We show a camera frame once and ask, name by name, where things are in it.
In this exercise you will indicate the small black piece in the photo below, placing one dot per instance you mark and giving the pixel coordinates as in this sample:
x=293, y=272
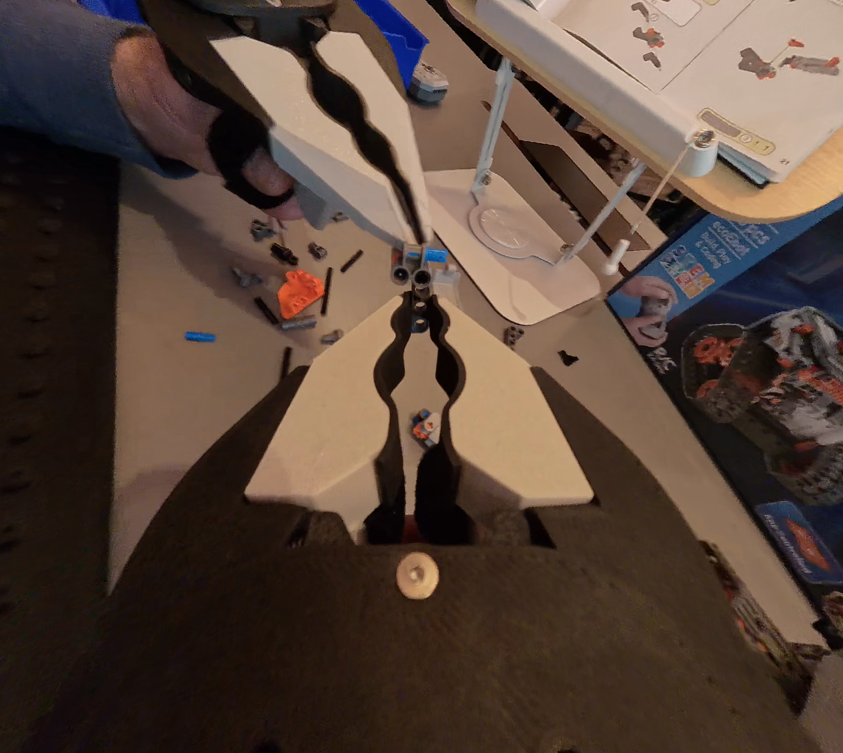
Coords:
x=568, y=358

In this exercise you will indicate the dark grey double-hole connector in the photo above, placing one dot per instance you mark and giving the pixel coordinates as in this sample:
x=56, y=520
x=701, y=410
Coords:
x=413, y=253

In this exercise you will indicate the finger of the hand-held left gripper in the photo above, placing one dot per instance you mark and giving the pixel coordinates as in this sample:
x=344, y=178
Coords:
x=379, y=101
x=296, y=121

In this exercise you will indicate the grey electronic module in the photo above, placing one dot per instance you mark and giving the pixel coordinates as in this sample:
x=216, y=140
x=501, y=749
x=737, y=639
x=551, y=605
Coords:
x=428, y=85

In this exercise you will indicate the long black axle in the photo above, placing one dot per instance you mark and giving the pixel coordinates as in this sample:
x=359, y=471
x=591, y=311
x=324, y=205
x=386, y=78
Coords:
x=286, y=363

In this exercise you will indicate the instruction booklet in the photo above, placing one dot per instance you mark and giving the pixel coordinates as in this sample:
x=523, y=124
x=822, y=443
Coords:
x=658, y=9

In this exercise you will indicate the orange triangular panel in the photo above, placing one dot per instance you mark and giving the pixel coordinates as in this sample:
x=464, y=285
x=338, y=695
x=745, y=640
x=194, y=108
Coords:
x=300, y=295

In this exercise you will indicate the dark blue robot kit box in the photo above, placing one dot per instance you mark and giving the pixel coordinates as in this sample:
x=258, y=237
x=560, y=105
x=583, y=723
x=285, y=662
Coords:
x=757, y=437

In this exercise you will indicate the white book stand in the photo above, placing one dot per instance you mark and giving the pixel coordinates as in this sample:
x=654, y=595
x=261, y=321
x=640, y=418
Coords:
x=527, y=279

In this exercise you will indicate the medium black axle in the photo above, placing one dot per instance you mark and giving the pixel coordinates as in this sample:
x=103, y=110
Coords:
x=326, y=292

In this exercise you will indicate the short black connector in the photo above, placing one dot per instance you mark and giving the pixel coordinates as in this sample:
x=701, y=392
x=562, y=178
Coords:
x=283, y=253

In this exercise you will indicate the dark grey beam assembly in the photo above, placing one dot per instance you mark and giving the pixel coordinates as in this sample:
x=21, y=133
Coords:
x=421, y=305

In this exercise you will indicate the person's left hand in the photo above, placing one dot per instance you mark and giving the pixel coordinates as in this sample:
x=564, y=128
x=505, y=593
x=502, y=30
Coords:
x=164, y=114

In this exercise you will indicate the person's left forearm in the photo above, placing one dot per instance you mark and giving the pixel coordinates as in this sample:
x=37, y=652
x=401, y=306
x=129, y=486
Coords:
x=66, y=62

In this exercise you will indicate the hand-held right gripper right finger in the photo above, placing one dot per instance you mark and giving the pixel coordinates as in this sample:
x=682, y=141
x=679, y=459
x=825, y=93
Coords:
x=520, y=437

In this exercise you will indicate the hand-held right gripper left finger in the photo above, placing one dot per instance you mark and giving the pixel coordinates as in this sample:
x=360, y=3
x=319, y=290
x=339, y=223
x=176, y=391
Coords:
x=316, y=437

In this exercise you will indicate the grey short axle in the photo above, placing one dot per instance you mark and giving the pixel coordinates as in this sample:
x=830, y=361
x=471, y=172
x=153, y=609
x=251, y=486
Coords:
x=300, y=323

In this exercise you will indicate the short black axle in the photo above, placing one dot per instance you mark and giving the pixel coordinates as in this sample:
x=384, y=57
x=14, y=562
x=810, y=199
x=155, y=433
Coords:
x=351, y=260

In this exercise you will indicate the grey white orange assembly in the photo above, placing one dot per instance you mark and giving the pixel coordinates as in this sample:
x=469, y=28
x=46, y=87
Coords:
x=428, y=427

